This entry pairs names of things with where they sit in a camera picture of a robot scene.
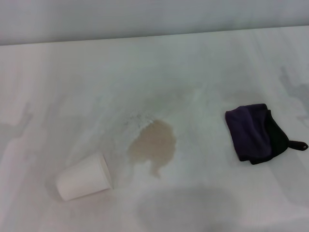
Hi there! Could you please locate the purple rag with black loop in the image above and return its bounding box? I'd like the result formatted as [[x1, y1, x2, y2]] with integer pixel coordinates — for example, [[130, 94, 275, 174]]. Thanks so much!
[[225, 103, 309, 165]]

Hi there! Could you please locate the brown water stain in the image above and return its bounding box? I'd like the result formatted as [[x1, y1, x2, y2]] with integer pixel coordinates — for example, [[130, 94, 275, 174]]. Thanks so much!
[[127, 118, 178, 179]]

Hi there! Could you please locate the white paper cup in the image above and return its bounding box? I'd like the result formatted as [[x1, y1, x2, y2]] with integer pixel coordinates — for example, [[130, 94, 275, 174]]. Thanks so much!
[[55, 152, 114, 202]]

